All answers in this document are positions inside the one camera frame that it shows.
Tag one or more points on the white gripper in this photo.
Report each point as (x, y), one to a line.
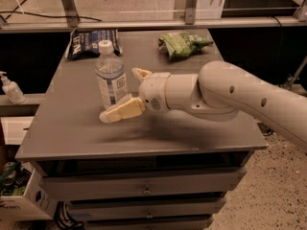
(153, 91)

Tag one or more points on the clear blue-label water bottle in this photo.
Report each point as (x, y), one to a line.
(111, 75)

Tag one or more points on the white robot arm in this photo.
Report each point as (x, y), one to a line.
(217, 93)

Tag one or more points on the green chip bag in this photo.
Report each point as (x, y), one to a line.
(182, 44)

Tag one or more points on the blue chip bag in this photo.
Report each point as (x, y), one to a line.
(86, 44)

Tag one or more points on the white pump dispenser bottle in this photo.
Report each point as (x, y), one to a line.
(11, 89)

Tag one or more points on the grey drawer cabinet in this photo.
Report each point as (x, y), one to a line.
(66, 137)

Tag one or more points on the top grey drawer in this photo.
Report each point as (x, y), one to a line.
(165, 183)

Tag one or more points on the grey drawer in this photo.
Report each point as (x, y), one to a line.
(147, 209)
(199, 222)
(165, 183)

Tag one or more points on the white side drawer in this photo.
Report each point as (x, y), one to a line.
(15, 129)

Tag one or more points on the middle grey drawer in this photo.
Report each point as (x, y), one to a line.
(147, 209)

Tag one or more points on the bottom grey drawer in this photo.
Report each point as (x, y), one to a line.
(199, 222)

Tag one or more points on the white cardboard box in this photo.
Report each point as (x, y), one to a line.
(21, 197)

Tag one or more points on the metal frame rail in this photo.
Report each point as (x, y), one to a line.
(85, 15)

